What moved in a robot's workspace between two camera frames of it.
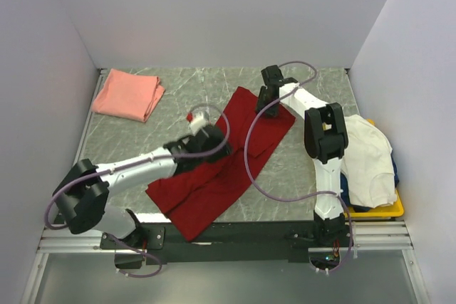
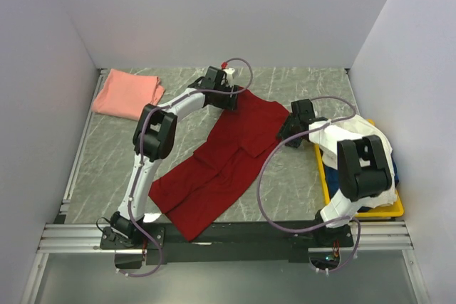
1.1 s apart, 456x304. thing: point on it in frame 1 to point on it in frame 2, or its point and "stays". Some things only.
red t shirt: x=191 y=197 stays
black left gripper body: x=215 y=156 to x=221 y=97
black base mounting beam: x=177 y=243 stays
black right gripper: x=260 y=102 to x=291 y=120
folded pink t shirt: x=128 y=95 stays
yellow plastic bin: x=391 y=211 stays
